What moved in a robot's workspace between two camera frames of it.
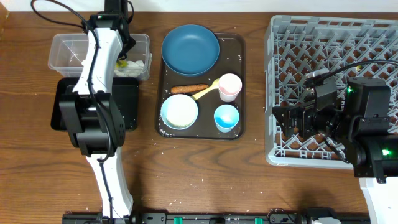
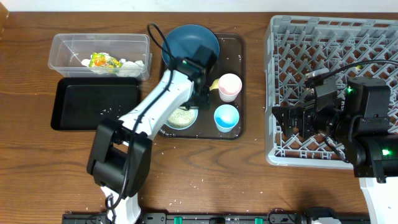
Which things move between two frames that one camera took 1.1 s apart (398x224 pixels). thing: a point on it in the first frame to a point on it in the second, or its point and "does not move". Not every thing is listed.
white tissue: x=134 y=69 does not move
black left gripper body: x=125 y=45 to x=201 y=92
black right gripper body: x=298 y=120 does not move
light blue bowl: x=179 y=112 does not move
